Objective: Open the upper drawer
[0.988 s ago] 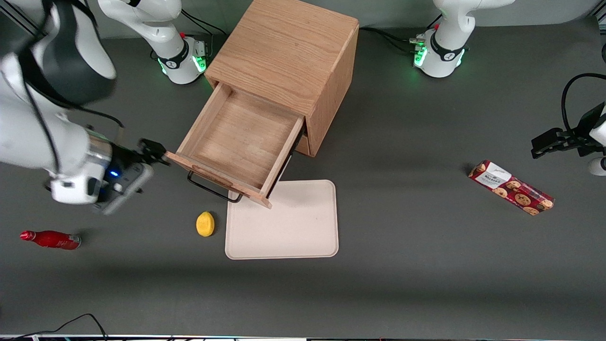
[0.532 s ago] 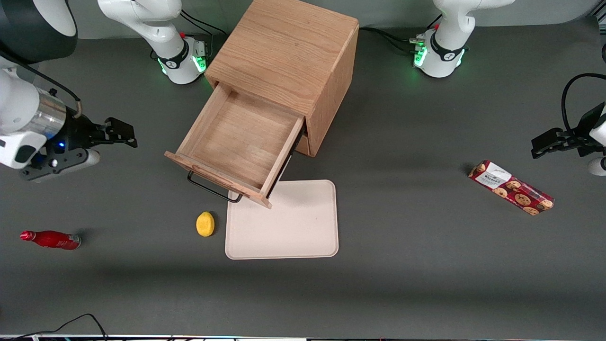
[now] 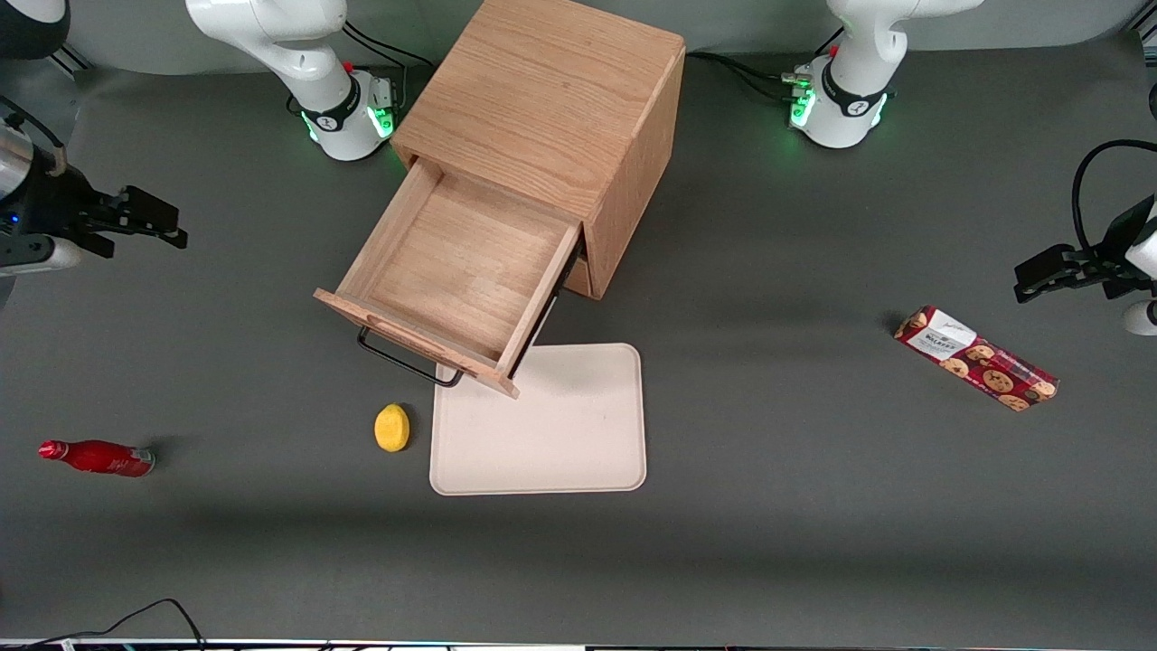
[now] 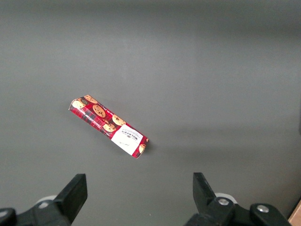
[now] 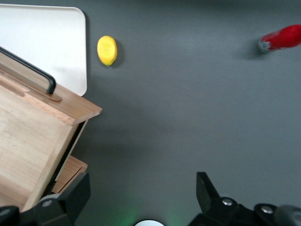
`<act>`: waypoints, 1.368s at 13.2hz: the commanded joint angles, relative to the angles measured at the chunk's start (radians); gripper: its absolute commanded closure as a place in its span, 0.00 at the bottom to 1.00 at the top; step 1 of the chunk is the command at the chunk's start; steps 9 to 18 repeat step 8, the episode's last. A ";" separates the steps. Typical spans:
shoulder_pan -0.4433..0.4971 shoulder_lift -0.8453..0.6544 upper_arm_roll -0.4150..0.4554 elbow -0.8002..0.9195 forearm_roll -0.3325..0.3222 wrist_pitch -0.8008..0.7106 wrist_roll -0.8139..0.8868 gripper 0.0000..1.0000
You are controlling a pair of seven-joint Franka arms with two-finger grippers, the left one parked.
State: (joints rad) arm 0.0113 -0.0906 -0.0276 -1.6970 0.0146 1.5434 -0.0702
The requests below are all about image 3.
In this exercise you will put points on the yellow lemon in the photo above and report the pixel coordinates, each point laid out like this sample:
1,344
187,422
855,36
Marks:
391,428

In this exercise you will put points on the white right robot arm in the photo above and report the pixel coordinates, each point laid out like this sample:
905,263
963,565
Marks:
298,54

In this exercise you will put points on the red bottle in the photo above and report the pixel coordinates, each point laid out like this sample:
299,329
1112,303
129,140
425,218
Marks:
104,458

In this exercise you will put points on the white rectangular tray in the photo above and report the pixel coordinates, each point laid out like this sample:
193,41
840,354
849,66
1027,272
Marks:
560,434

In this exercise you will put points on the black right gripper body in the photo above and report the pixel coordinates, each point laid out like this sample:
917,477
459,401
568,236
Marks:
56,206

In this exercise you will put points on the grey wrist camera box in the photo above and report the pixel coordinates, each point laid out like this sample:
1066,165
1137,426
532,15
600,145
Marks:
45,253
1143,318

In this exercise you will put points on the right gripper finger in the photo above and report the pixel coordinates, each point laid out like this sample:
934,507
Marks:
149,208
170,236

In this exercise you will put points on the red cookie box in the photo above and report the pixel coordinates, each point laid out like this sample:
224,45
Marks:
976,359

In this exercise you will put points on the aluminium frame rail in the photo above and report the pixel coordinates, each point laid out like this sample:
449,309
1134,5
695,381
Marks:
72,59
1146,41

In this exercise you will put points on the wooden drawer cabinet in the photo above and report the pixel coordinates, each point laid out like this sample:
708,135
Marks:
542,90

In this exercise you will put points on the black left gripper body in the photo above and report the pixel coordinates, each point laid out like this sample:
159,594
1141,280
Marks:
1105,263

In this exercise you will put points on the wooden drawer with notch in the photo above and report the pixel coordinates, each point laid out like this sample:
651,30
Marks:
452,262

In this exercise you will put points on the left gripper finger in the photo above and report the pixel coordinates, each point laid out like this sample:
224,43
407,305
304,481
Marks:
1044,277
1071,259

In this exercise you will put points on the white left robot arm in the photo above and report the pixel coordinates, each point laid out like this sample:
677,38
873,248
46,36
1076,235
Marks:
859,54

